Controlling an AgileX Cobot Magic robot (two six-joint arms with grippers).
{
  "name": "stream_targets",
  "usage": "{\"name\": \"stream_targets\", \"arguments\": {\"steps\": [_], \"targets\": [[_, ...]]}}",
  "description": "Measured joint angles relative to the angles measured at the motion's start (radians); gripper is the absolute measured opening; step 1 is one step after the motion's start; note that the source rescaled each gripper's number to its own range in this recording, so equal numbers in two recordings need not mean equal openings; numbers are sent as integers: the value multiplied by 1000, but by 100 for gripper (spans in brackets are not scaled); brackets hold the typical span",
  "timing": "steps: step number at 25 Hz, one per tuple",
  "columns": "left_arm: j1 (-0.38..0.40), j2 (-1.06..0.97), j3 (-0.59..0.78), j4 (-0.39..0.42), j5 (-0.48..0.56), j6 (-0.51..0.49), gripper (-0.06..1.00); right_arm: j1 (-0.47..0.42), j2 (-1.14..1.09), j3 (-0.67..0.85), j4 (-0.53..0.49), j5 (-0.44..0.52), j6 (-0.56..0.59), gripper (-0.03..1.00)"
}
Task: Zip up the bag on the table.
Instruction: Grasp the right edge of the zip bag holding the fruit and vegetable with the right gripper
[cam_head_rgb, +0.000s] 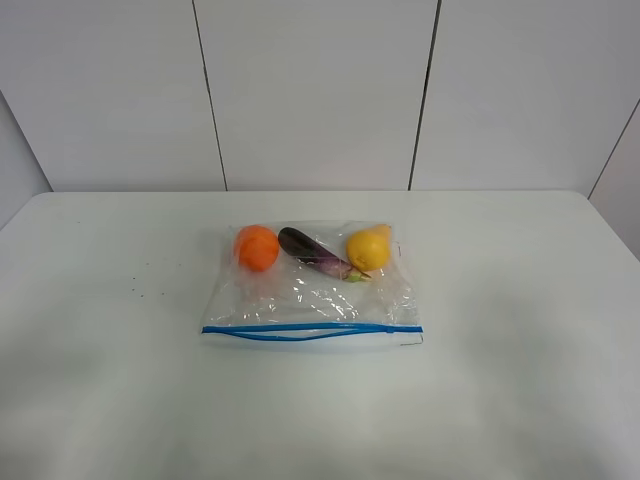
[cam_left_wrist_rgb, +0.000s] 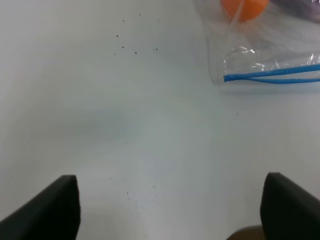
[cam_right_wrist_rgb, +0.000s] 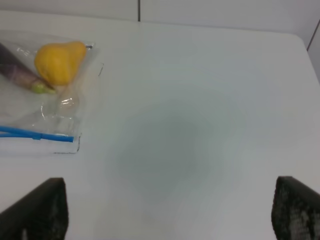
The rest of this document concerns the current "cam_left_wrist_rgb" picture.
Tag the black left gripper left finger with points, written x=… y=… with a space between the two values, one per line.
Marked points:
x=53 y=214

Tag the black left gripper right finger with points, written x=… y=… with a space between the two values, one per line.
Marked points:
x=287 y=211

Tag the clear blue-zip plastic bag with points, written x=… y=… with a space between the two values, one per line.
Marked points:
x=273 y=53

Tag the dark purple eggplant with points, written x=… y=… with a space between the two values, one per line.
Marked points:
x=304 y=9

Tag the orange fruit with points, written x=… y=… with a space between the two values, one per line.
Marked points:
x=243 y=10

